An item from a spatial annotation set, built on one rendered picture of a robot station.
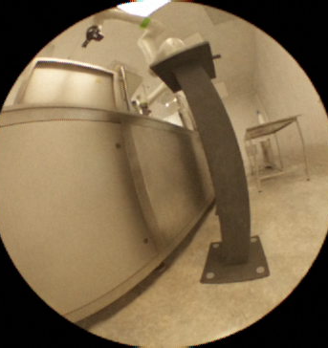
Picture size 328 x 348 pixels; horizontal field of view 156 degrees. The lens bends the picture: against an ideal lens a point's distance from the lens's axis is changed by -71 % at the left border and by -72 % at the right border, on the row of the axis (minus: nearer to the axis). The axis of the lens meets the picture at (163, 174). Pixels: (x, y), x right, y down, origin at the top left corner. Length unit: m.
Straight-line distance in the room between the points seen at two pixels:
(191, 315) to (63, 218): 0.51
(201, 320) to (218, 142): 0.61
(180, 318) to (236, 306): 0.19
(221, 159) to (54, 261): 0.58
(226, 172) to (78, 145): 0.47
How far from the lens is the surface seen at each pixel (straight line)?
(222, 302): 0.53
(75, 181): 0.37
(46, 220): 0.37
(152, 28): 1.06
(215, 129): 0.41
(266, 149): 2.93
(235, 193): 0.42
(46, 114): 0.45
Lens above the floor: 0.49
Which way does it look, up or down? 1 degrees down
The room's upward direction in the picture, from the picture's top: 15 degrees counter-clockwise
